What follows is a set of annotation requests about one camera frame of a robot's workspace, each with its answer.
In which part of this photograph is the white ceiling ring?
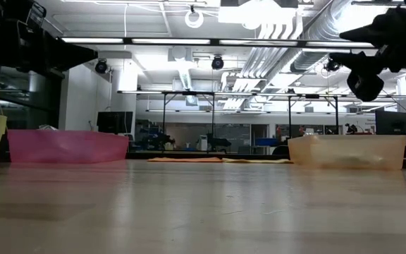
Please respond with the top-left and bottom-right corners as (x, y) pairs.
(184, 9), (205, 30)

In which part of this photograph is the orange plastic bin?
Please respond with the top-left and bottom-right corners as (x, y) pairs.
(287, 134), (406, 171)

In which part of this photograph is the black ceiling spotlight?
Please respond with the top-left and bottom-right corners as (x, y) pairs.
(324, 58), (342, 73)
(94, 59), (109, 75)
(211, 55), (225, 71)

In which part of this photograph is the orange cloth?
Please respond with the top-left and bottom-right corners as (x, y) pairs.
(147, 157), (224, 164)

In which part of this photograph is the black computer monitor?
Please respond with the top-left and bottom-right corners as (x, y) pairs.
(374, 110), (406, 136)
(96, 111), (134, 135)

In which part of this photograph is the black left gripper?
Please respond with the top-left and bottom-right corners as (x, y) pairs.
(0, 0), (99, 73)

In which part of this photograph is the pink plastic bin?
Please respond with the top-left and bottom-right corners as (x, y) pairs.
(7, 129), (130, 164)

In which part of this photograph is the blue storage bin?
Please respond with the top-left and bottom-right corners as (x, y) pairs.
(254, 138), (278, 147)

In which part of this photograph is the yellow cloth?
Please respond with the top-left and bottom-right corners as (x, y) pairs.
(222, 157), (295, 164)

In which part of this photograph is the black metal rig frame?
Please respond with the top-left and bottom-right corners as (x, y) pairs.
(161, 90), (216, 142)
(287, 93), (340, 135)

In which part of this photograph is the long ceiling light bar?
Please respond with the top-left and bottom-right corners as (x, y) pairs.
(61, 37), (376, 49)

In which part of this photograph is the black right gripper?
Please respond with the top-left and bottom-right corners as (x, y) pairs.
(329, 2), (406, 102)

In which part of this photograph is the ribbed silver air duct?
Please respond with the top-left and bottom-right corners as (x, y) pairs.
(289, 0), (369, 75)

